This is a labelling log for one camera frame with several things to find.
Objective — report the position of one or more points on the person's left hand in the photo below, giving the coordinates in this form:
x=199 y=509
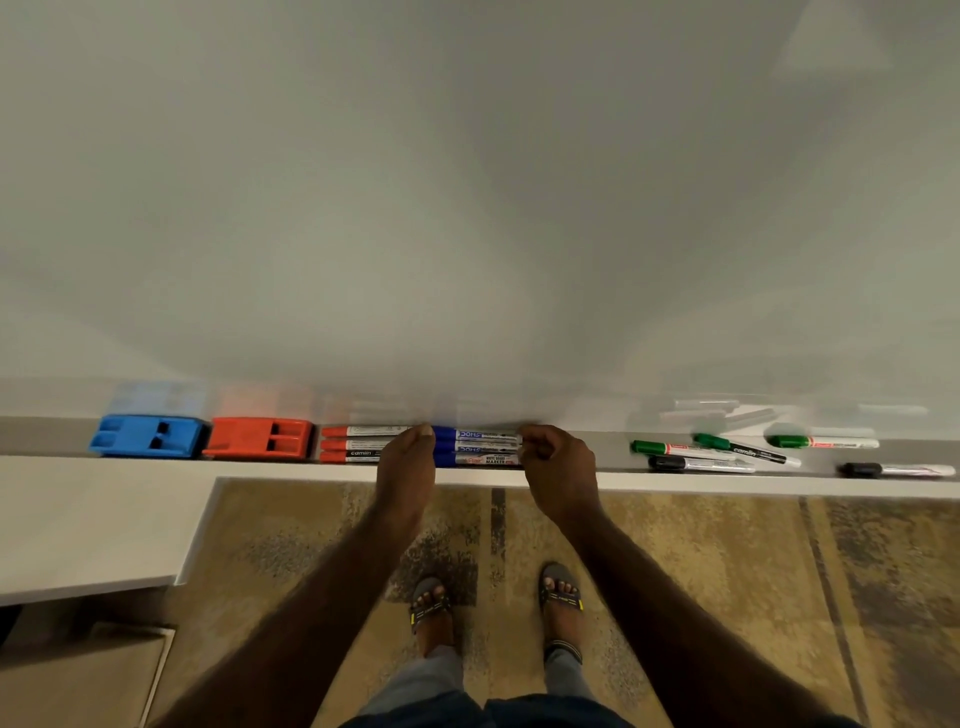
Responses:
x=405 y=472

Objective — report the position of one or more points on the person's right hand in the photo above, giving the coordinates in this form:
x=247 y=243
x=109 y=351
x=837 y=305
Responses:
x=562 y=472

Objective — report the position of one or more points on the grey whiteboard tray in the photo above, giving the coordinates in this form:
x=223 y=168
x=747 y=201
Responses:
x=585 y=450

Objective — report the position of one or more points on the black-capped markers group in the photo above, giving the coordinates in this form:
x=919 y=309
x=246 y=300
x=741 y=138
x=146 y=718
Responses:
x=859 y=470
x=667 y=463

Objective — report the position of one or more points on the red whiteboard eraser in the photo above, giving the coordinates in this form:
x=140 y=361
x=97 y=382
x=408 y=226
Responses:
x=240 y=439

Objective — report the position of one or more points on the blue whiteboard eraser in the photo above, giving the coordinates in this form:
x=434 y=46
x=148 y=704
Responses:
x=127 y=436

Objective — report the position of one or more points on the white whiteboard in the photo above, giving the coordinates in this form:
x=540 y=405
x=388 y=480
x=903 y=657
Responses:
x=450 y=187

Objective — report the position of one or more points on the person's right forearm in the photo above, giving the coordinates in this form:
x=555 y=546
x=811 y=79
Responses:
x=675 y=637

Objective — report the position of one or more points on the person's left forearm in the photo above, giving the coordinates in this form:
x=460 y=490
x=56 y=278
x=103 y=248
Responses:
x=300 y=645

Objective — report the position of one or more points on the person's right foot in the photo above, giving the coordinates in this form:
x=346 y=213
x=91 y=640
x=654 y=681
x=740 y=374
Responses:
x=562 y=630

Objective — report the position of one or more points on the person's foot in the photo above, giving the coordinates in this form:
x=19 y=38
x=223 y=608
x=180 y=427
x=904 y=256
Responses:
x=433 y=637
x=562 y=630

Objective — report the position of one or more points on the person's left foot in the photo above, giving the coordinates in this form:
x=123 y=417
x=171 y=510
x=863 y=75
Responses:
x=433 y=637

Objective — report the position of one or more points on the black yellow-trim sandal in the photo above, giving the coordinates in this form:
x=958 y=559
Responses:
x=430 y=615
x=561 y=600

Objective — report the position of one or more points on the grey trousers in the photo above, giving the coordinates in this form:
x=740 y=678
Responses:
x=420 y=675

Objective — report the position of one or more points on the dark blue shirt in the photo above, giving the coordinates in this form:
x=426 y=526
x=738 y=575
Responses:
x=450 y=712

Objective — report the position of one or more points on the white ledge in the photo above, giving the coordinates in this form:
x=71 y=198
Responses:
x=90 y=525

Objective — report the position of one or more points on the beige planter box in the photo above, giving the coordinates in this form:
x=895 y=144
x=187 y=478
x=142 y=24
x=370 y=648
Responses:
x=75 y=682

